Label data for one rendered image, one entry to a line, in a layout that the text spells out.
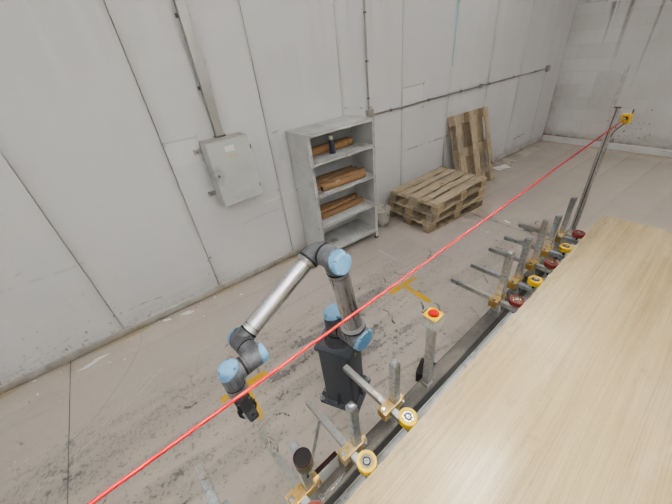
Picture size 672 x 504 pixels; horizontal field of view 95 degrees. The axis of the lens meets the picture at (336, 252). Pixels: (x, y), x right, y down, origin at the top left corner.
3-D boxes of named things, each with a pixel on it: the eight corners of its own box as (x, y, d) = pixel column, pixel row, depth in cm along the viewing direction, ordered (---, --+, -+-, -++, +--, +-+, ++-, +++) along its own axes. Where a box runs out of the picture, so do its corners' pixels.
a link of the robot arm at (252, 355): (255, 334, 141) (231, 351, 135) (269, 348, 134) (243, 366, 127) (260, 347, 147) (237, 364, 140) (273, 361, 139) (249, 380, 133)
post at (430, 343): (420, 383, 165) (425, 324, 141) (426, 377, 168) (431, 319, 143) (427, 388, 162) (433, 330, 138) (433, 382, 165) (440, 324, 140)
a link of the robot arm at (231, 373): (243, 365, 127) (220, 381, 122) (251, 382, 134) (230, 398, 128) (232, 352, 133) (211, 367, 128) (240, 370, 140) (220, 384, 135)
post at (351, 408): (353, 461, 144) (344, 404, 117) (358, 455, 146) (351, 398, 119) (358, 467, 142) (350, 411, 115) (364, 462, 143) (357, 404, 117)
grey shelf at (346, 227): (306, 250, 417) (284, 130, 332) (357, 226, 458) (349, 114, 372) (325, 264, 386) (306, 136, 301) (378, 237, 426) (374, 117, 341)
